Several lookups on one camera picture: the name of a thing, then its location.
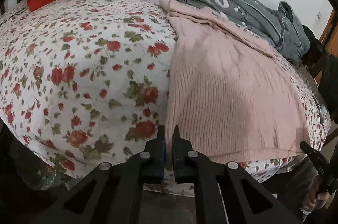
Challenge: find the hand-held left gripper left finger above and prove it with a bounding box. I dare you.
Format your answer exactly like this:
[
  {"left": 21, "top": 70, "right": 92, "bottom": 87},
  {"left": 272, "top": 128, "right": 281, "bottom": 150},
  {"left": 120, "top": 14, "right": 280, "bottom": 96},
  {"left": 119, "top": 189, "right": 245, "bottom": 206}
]
[{"left": 32, "top": 125, "right": 167, "bottom": 224}]

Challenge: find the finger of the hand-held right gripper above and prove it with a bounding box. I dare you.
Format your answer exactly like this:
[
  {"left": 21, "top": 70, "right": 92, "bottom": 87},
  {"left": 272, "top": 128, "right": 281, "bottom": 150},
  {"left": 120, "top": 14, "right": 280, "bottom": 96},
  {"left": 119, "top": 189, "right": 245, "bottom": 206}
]
[{"left": 300, "top": 141, "right": 329, "bottom": 177}]

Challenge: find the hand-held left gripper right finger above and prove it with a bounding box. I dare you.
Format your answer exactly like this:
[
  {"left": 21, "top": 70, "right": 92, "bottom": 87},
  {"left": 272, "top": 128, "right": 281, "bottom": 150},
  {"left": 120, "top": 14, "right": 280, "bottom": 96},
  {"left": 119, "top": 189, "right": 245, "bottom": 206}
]
[{"left": 172, "top": 124, "right": 304, "bottom": 224}]

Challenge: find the pink knit sweater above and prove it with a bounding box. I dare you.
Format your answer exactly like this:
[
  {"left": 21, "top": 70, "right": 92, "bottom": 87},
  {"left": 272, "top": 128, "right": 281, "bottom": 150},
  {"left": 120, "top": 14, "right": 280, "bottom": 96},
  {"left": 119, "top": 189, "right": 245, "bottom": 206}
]
[{"left": 159, "top": 0, "right": 311, "bottom": 158}]

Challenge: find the person's right hand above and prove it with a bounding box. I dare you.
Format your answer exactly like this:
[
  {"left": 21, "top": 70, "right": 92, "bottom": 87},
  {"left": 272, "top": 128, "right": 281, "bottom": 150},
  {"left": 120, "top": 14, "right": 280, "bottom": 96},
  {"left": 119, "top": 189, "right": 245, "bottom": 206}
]
[{"left": 302, "top": 176, "right": 332, "bottom": 214}]

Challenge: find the dark cloth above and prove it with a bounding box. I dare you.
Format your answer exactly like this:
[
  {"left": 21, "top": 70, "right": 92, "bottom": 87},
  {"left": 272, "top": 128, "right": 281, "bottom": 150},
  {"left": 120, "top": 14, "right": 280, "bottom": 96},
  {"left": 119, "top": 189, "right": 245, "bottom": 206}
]
[{"left": 301, "top": 26, "right": 338, "bottom": 108}]

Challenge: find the floral bed sheet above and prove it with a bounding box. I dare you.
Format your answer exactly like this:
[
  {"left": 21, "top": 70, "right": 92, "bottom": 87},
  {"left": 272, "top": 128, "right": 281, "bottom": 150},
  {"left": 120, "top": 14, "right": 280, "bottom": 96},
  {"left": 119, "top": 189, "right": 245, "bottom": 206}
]
[{"left": 0, "top": 0, "right": 332, "bottom": 197}]

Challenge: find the wooden door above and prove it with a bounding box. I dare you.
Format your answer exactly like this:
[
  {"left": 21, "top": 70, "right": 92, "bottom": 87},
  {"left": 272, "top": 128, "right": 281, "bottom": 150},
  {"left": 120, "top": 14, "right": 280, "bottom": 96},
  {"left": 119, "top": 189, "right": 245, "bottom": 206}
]
[{"left": 320, "top": 9, "right": 338, "bottom": 52}]

